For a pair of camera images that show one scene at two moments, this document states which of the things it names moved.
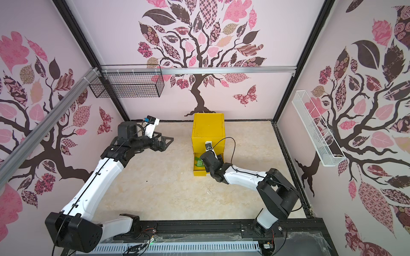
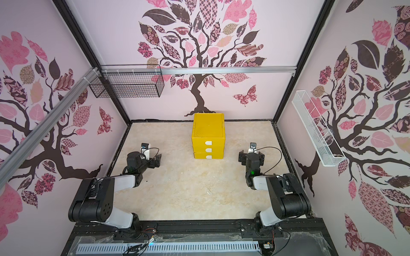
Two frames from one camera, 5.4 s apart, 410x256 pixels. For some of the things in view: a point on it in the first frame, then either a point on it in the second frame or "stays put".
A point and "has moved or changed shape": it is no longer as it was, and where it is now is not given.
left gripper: (160, 147) -> (151, 160)
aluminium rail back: (172, 71) stays put
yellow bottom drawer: (200, 170) has moved or changed shape
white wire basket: (326, 148) stays put
